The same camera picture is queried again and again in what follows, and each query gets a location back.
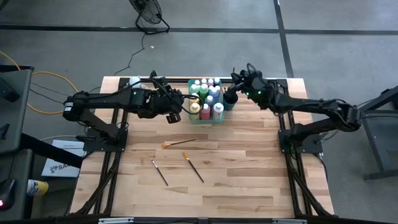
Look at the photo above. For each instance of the light bulb on brass base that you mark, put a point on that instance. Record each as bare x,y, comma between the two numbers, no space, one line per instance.
134,81

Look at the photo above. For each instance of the black computer mouse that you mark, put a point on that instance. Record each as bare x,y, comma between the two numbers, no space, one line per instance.
7,194

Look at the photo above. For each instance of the light pink small paint bottle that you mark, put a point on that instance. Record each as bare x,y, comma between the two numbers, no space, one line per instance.
210,81

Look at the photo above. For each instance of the black diagonal bar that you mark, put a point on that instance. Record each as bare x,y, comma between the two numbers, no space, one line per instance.
46,151

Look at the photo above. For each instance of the white printed paper sheet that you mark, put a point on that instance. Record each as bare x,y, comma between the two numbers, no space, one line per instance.
62,169

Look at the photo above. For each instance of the grey desk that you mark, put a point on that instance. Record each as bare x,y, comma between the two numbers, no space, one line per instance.
18,174
15,124

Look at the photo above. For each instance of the black floor fan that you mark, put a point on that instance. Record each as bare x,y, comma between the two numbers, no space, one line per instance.
146,12

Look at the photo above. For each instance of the black desk device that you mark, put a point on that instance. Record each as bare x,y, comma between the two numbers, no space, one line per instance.
7,90

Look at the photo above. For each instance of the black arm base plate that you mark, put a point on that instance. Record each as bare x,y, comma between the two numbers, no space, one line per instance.
311,148
93,146

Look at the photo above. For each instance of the black desk frame legs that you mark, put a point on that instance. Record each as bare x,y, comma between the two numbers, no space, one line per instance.
377,146

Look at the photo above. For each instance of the black paintbrush orange fan bristles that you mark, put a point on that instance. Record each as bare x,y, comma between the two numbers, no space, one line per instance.
178,143

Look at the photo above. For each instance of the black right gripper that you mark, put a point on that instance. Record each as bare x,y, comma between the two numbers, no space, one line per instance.
258,90

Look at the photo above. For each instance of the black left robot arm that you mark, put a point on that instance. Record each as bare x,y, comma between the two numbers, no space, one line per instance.
102,99

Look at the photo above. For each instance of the blue small paint bottle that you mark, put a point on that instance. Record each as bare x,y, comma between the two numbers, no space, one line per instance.
216,81

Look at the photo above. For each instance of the dark teal plastic cup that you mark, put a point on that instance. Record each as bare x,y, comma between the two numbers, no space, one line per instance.
230,105

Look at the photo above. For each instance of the yellow can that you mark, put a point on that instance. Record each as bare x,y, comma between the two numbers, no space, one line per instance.
38,187

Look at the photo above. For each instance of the translucent teal plastic tray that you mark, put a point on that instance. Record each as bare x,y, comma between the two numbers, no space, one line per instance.
206,122

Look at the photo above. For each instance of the black table clamp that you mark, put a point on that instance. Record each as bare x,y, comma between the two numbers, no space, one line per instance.
152,75

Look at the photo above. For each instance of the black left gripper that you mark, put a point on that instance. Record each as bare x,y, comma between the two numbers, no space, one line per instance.
168,102

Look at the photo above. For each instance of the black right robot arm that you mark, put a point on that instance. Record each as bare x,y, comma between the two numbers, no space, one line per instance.
311,104

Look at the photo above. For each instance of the white large paint bottle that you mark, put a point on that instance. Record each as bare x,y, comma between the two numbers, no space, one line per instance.
217,109

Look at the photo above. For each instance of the black paintbrush silver ferrule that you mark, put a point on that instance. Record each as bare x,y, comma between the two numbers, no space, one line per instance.
160,173

